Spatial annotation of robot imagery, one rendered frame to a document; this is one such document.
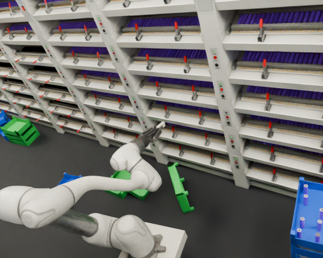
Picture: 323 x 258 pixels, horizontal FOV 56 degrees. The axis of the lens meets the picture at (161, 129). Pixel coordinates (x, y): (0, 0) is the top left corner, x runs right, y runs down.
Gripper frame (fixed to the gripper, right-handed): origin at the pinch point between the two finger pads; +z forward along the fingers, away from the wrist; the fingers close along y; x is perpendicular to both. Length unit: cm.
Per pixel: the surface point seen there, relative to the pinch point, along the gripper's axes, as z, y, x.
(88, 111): 24, -100, -18
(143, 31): 15, -12, 52
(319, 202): -5, 89, -20
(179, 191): -1.7, 6.6, -47.9
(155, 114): 22.7, -23.1, -7.5
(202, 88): 23.1, 17.9, 16.6
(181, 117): 23.4, -1.4, -7.1
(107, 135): 31, -93, -45
